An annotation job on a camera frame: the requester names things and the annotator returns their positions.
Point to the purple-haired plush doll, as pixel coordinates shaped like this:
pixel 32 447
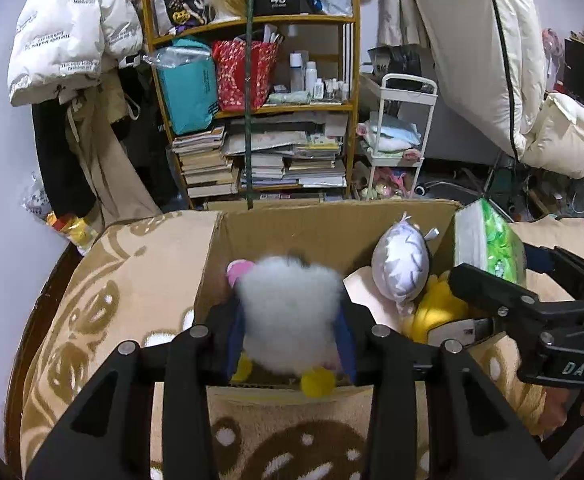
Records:
pixel 402 260

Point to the beige curtain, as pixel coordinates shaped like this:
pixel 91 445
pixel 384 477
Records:
pixel 397 5

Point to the pile of small plush toys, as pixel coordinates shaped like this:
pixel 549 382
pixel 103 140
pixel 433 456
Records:
pixel 384 185

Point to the green cloth pouch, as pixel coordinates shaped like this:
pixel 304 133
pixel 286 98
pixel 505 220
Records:
pixel 292 97

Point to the stack of books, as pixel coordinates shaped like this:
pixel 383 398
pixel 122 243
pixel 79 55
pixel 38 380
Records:
pixel 204 165

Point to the wooden shelf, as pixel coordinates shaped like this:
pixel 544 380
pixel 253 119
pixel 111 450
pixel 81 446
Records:
pixel 354 110

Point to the green tissue packet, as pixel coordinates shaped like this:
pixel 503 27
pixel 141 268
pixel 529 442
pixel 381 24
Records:
pixel 492 240

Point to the black hanging garment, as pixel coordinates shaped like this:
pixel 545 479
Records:
pixel 56 160

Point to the chrome chair base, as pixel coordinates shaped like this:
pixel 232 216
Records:
pixel 452 190

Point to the pink and white plush toy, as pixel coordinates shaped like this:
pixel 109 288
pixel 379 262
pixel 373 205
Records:
pixel 292 305

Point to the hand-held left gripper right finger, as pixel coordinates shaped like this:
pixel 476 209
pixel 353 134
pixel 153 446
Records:
pixel 346 347

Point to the row of cosmetic bottles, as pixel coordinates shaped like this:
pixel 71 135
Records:
pixel 317 82

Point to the printed plastic bag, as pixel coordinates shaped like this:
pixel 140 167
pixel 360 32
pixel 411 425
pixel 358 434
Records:
pixel 36 195

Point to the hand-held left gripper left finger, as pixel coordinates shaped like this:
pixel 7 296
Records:
pixel 234 347

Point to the yellow and red packet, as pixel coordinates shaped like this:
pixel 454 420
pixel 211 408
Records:
pixel 76 230

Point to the person's right hand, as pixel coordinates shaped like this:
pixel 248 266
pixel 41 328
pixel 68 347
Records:
pixel 559 410

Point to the yellow plush toy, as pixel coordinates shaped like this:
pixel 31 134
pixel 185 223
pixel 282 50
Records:
pixel 432 310

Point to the beige patterned blanket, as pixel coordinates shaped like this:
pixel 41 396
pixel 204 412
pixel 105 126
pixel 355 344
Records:
pixel 121 285

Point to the beige hanging garment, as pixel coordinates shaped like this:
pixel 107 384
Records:
pixel 106 160

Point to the red patterned bag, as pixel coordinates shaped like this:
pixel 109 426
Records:
pixel 237 77

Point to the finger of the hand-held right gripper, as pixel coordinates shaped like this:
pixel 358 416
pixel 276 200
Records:
pixel 572 265
pixel 497 295

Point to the white puffer jacket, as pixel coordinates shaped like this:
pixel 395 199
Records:
pixel 56 35

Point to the cream padded coat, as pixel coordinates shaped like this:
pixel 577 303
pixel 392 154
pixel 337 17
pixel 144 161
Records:
pixel 467 35

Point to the teal bag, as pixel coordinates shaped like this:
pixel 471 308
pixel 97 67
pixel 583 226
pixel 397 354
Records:
pixel 186 90

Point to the cardboard box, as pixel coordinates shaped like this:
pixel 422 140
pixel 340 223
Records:
pixel 297 235

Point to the green pole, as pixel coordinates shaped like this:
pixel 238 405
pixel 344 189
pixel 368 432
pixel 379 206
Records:
pixel 249 110

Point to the folded cloths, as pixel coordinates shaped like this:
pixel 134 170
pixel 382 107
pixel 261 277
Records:
pixel 389 135

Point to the white rolling cart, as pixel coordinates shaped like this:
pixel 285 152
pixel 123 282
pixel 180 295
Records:
pixel 429 120

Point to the pile of magazines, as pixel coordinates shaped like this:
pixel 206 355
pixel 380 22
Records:
pixel 292 160

